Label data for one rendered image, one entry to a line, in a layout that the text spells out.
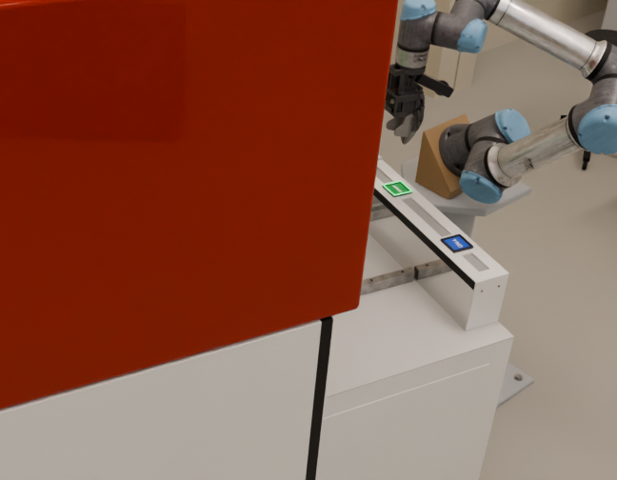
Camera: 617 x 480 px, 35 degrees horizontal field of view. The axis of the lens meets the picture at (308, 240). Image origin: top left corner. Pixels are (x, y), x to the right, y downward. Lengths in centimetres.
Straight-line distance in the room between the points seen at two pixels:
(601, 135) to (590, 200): 229
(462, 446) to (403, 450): 19
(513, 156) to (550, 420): 116
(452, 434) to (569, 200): 229
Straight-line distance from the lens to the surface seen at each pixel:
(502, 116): 264
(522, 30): 235
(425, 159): 277
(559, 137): 238
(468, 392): 234
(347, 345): 220
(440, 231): 237
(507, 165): 251
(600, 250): 424
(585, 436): 335
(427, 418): 231
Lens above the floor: 223
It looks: 34 degrees down
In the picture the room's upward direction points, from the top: 5 degrees clockwise
